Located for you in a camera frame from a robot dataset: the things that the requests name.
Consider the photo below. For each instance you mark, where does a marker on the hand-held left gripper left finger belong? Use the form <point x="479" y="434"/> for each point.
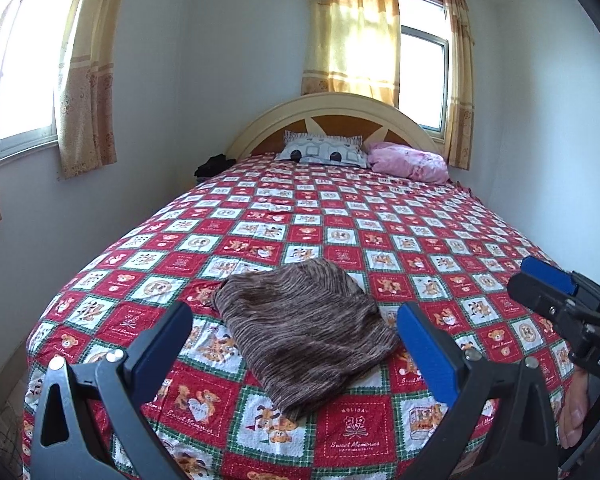
<point x="165" y="340"/>

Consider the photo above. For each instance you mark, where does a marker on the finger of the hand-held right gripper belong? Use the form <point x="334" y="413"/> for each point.
<point x="545" y="300"/>
<point x="550" y="275"/>

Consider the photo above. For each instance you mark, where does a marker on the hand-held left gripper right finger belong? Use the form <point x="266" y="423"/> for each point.
<point x="425" y="350"/>

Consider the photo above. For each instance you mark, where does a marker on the brown knit sweater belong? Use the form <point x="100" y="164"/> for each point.
<point x="305" y="335"/>

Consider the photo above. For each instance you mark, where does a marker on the person's right hand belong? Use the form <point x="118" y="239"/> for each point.
<point x="572" y="410"/>

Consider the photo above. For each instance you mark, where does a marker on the pink ruffled bed sheet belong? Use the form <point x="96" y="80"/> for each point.
<point x="461" y="187"/>

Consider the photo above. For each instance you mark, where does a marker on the red checked printed blanket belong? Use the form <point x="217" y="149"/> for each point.
<point x="355" y="220"/>

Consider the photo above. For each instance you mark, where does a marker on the pink pillow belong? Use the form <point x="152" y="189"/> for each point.
<point x="410" y="162"/>

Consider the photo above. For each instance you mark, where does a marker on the dark bundle beside bed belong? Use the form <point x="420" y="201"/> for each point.
<point x="215" y="166"/>

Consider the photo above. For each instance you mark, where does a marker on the white patterned pillow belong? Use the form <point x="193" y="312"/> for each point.
<point x="320" y="152"/>

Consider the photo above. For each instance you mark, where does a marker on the window behind headboard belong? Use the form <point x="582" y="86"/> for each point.
<point x="422" y="75"/>

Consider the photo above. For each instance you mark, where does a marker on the cream wooden headboard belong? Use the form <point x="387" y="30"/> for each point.
<point x="270" y="120"/>

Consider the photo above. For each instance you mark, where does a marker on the long beige patterned curtain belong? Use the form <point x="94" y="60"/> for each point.
<point x="87" y="85"/>

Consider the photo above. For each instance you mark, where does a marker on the wide yellow curtain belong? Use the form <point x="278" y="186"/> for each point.
<point x="350" y="35"/>

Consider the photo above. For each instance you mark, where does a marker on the side wall window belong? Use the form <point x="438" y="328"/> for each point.
<point x="25" y="70"/>

